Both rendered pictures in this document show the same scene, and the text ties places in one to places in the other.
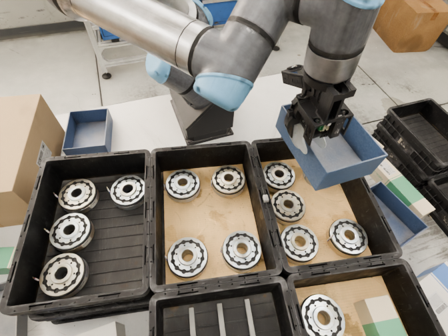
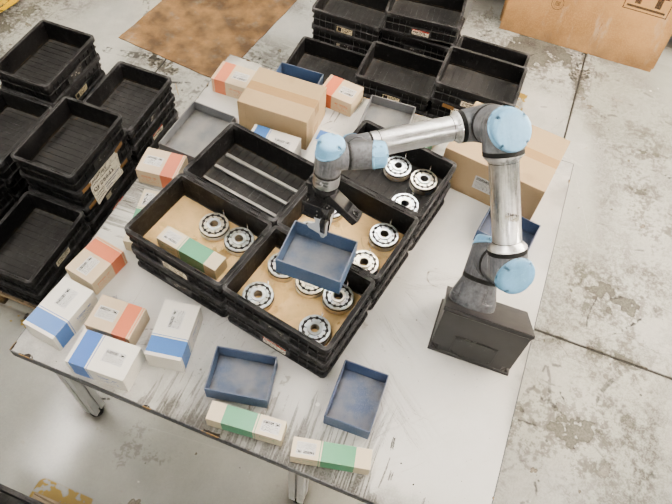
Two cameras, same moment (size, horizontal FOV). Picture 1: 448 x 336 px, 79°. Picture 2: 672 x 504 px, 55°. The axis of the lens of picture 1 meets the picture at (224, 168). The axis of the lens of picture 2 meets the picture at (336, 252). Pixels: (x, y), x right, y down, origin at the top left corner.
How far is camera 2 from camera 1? 1.87 m
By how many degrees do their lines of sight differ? 61
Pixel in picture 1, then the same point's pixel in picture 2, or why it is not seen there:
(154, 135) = not seen: hidden behind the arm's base
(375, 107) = not seen: outside the picture
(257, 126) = (421, 379)
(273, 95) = (458, 442)
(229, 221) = not seen: hidden behind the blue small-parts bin
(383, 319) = (210, 256)
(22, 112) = (526, 174)
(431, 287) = (183, 330)
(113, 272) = (356, 176)
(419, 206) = (220, 408)
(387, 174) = (265, 419)
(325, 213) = (284, 306)
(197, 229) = (345, 227)
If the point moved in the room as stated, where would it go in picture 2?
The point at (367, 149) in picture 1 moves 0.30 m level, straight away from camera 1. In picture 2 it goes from (289, 268) to (300, 364)
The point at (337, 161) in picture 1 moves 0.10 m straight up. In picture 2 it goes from (300, 261) to (300, 242)
